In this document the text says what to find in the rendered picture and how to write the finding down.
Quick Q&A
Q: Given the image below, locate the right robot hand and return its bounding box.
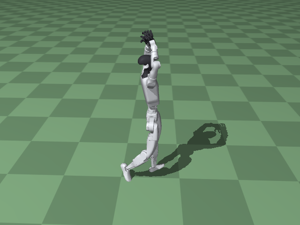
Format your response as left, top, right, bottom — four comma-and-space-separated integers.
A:
140, 30, 154, 46

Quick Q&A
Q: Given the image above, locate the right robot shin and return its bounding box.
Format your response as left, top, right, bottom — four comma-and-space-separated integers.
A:
125, 151, 148, 172

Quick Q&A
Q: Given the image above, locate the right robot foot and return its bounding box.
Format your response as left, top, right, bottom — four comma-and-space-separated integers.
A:
120, 163, 132, 182

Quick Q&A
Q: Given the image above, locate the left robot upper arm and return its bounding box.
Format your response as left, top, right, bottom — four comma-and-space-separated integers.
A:
142, 52, 151, 74

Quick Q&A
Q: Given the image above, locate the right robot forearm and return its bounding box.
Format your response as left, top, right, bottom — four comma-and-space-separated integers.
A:
149, 40, 159, 68

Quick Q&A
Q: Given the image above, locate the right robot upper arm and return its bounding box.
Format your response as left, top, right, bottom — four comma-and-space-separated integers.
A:
146, 61, 161, 89

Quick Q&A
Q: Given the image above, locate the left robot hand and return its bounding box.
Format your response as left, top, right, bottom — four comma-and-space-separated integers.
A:
140, 33, 152, 44

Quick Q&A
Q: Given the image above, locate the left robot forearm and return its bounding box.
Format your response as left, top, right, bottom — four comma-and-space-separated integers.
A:
144, 44, 151, 55

